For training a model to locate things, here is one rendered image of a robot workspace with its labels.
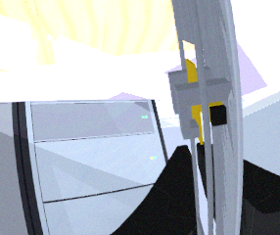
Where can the light wooden board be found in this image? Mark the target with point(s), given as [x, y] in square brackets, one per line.
[37, 33]

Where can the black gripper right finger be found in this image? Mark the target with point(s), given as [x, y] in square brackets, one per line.
[260, 213]

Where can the grey metal tongs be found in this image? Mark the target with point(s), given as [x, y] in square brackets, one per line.
[214, 89]

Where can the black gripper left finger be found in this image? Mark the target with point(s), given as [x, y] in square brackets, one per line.
[169, 208]

